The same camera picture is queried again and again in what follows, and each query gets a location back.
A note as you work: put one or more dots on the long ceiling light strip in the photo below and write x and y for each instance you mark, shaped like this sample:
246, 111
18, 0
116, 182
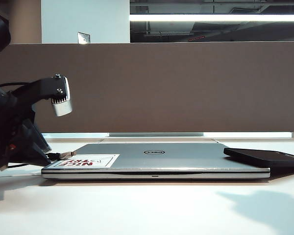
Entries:
210, 17

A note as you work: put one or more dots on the brown fabric desk divider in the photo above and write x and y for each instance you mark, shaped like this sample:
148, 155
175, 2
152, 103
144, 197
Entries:
161, 88

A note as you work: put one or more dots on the black left camera bracket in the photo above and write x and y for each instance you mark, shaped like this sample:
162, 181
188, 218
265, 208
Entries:
44, 85

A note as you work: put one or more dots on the grey bar under divider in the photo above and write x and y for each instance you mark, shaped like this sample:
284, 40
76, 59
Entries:
156, 134

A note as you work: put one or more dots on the silver Dell laptop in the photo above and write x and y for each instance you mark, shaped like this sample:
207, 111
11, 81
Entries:
161, 164

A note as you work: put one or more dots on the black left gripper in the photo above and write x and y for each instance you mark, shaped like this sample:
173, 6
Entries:
9, 127

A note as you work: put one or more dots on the metal wall plate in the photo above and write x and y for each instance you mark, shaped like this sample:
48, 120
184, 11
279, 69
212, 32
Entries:
84, 38

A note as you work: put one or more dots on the black smartphone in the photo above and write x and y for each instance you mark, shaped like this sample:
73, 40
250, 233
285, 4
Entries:
264, 159

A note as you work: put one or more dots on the white sticker with red print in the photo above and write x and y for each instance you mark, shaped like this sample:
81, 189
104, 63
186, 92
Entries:
88, 161

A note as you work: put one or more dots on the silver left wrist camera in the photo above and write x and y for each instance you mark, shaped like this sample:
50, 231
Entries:
62, 107

